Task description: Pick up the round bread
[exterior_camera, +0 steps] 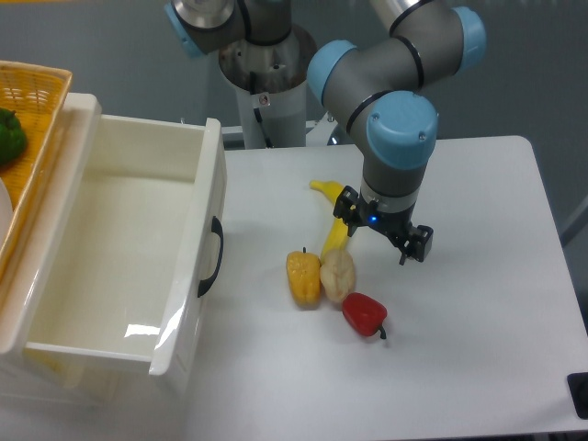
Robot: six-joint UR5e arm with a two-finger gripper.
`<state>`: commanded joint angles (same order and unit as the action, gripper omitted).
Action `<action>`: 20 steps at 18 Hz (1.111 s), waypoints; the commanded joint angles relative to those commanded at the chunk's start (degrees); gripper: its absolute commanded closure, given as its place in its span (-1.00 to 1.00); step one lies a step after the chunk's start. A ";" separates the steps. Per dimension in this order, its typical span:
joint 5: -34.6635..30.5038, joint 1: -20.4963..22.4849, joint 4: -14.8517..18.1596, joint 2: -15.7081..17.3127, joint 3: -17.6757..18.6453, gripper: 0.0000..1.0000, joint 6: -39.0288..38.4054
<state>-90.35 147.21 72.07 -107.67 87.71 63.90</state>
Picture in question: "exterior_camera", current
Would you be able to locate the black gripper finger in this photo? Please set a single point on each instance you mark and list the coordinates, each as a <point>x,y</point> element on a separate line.
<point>416,244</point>
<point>345,209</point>

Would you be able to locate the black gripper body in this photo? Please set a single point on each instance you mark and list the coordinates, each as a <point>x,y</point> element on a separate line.
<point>387,215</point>

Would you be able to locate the pale round bread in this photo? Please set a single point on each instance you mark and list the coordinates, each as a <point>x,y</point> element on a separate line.
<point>338,275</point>

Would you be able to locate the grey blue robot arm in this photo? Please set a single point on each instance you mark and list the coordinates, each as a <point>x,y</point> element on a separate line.
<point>372,94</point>

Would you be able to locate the yellow banana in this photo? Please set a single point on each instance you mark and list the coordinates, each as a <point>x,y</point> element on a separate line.
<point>337,238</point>

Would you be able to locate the yellow bell pepper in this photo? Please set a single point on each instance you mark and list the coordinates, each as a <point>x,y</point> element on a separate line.
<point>303,273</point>

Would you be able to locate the red bell pepper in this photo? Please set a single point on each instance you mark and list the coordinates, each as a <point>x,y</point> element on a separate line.
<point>365,315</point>

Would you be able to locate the black corner object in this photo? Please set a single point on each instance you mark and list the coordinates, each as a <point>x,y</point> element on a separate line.
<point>578,386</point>

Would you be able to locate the white open drawer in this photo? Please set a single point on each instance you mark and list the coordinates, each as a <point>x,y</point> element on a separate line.
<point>122,288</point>

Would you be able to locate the yellow woven basket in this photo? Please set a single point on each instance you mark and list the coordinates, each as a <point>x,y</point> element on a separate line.
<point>36,93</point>

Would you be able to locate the green bell pepper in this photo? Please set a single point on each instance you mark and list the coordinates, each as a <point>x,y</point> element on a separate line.
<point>13,139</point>

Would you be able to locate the black drawer handle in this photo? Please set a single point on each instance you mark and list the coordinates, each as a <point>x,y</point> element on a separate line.
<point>215,262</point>

